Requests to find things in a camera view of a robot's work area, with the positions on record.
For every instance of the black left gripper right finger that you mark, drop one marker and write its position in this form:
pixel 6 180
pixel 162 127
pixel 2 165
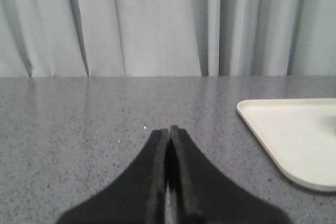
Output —
pixel 204 195

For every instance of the cream rectangular plastic tray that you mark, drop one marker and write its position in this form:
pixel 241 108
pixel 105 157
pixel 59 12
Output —
pixel 298 135

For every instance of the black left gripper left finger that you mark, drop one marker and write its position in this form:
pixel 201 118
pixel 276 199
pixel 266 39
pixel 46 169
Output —
pixel 136 196

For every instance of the pale grey pleated curtain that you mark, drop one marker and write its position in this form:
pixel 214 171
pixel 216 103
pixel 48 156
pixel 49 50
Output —
pixel 113 38

